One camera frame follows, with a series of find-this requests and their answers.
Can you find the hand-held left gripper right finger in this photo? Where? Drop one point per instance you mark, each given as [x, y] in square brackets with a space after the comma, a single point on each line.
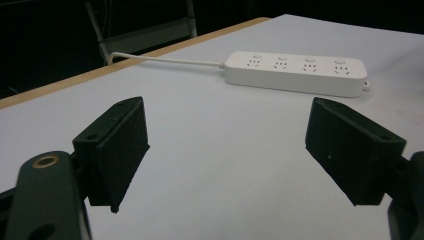
[350, 146]

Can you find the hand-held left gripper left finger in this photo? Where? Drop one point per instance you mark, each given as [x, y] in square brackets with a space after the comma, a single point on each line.
[113, 150]

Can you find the white power strip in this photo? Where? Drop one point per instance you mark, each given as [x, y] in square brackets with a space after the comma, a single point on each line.
[295, 72]

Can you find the grey metal stand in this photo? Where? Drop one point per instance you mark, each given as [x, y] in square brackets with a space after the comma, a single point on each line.
[143, 30]

